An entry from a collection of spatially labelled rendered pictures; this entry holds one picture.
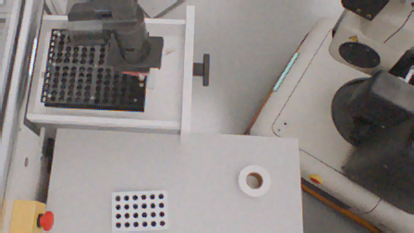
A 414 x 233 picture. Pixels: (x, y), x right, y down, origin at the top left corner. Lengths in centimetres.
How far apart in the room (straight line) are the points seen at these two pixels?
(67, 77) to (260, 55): 120
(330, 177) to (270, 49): 69
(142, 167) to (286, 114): 74
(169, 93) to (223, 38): 105
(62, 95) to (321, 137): 99
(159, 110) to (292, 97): 77
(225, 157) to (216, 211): 12
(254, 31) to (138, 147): 115
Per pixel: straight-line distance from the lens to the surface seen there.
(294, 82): 160
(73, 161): 98
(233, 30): 197
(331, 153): 156
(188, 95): 82
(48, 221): 84
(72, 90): 88
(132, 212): 91
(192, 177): 95
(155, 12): 196
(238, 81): 186
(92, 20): 68
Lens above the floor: 170
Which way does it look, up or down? 72 degrees down
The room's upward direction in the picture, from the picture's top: 9 degrees counter-clockwise
